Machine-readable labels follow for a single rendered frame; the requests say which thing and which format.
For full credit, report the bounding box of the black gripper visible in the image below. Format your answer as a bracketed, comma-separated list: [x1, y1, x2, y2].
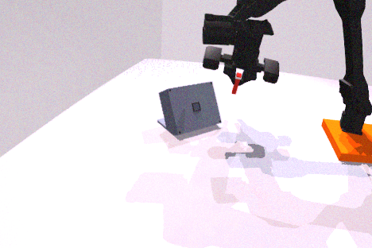
[203, 42, 280, 87]

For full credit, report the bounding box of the lavender sloped panel with square hole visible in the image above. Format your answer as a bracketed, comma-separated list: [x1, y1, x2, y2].
[157, 81, 222, 136]

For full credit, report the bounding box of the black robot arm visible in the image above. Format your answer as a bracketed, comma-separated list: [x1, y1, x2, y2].
[203, 0, 372, 136]

